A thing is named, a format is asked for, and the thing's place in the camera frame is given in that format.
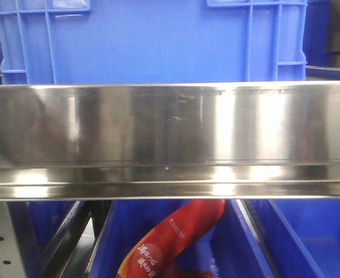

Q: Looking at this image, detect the lower middle blue bin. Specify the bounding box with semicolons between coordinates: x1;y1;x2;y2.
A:
88;199;273;277

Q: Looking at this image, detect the large blue bin on shelf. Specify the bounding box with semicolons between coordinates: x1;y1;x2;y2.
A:
0;1;307;84

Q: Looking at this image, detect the lower right blue bin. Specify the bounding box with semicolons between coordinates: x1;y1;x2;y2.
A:
246;199;340;277

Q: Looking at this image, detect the red printed snack bag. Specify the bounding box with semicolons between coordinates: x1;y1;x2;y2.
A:
116;199;226;277

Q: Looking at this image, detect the perforated grey shelf upright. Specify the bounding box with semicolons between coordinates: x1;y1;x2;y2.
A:
0;202;27;277

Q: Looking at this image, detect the stainless steel shelf rail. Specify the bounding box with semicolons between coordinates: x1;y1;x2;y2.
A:
0;81;340;200

